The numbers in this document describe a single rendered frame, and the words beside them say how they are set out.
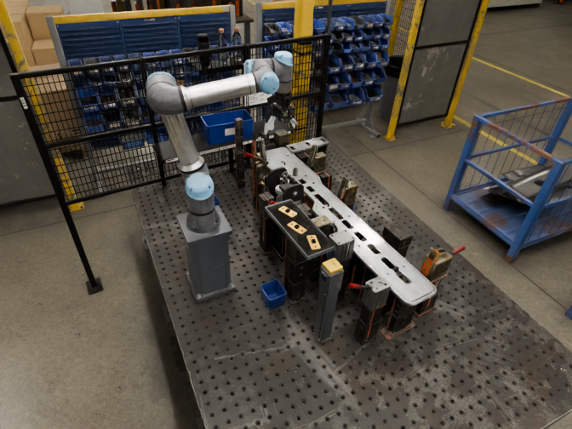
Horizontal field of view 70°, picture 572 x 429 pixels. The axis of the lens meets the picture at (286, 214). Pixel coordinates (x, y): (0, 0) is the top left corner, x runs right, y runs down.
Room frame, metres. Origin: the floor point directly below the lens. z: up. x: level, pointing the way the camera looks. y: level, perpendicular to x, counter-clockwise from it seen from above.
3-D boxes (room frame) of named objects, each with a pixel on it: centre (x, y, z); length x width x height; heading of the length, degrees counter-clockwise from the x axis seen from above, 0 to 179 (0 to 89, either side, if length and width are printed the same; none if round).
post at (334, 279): (1.13, -0.19, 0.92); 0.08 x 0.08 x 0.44; 31
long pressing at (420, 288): (1.71, -0.24, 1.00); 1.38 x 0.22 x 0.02; 31
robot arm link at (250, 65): (1.62, 0.13, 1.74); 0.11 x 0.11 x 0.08; 18
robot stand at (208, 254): (1.42, 0.37, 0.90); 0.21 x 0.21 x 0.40; 27
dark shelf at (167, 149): (2.39, 0.42, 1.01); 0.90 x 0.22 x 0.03; 121
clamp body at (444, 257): (1.32, -0.69, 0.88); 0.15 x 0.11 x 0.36; 121
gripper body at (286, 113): (1.66, 0.03, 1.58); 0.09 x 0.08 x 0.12; 31
